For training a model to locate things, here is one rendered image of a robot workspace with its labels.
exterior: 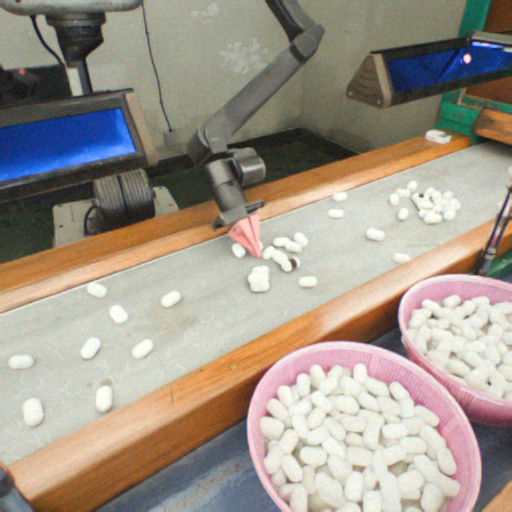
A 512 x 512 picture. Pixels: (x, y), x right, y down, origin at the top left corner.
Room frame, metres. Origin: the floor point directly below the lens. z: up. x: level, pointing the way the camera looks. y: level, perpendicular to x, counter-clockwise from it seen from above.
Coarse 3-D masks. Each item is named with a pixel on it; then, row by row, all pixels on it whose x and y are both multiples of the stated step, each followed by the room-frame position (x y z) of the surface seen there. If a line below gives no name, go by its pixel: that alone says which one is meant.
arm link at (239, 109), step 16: (288, 48) 1.07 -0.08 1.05; (304, 48) 1.06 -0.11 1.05; (272, 64) 1.02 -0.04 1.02; (288, 64) 1.04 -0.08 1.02; (256, 80) 0.96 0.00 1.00; (272, 80) 0.99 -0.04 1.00; (240, 96) 0.91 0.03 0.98; (256, 96) 0.93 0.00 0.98; (224, 112) 0.85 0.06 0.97; (240, 112) 0.88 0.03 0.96; (256, 112) 0.92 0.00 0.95; (224, 128) 0.82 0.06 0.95; (192, 144) 0.79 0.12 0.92
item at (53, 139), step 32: (96, 96) 0.43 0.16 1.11; (128, 96) 0.44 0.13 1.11; (0, 128) 0.37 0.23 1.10; (32, 128) 0.38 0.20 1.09; (64, 128) 0.39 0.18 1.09; (96, 128) 0.41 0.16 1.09; (128, 128) 0.42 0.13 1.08; (0, 160) 0.35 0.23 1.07; (32, 160) 0.36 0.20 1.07; (64, 160) 0.38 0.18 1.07; (96, 160) 0.39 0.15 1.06; (128, 160) 0.40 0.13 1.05; (0, 192) 0.34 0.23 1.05; (32, 192) 0.35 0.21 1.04
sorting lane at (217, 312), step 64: (384, 192) 0.95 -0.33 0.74; (192, 256) 0.67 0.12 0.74; (320, 256) 0.67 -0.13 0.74; (384, 256) 0.67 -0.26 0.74; (0, 320) 0.49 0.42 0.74; (64, 320) 0.49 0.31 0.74; (128, 320) 0.49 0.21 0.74; (192, 320) 0.49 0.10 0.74; (256, 320) 0.49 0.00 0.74; (0, 384) 0.37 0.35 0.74; (64, 384) 0.37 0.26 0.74; (128, 384) 0.37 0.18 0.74; (0, 448) 0.27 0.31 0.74
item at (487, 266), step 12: (468, 36) 0.77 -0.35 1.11; (480, 36) 0.75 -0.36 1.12; (492, 36) 0.74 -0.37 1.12; (504, 36) 0.73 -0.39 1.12; (492, 48) 0.74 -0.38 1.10; (504, 48) 0.72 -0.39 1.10; (504, 204) 0.64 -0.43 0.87; (504, 216) 0.64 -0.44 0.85; (492, 228) 0.65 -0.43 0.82; (504, 228) 0.64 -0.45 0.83; (492, 240) 0.64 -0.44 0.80; (492, 252) 0.64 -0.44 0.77; (504, 252) 0.72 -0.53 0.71; (480, 264) 0.64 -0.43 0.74; (492, 264) 0.68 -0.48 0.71; (504, 264) 0.68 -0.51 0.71; (480, 276) 0.64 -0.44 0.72; (492, 276) 0.66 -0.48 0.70; (504, 276) 0.68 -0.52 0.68
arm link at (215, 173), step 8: (216, 160) 0.76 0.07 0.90; (224, 160) 0.78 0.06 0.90; (232, 160) 0.79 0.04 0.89; (208, 168) 0.76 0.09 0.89; (216, 168) 0.75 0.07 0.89; (224, 168) 0.76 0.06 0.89; (232, 168) 0.79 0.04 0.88; (208, 176) 0.75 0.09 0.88; (216, 176) 0.74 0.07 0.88; (224, 176) 0.74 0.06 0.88; (232, 176) 0.75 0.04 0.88; (240, 176) 0.78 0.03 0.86; (208, 184) 0.75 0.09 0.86; (216, 184) 0.73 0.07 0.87
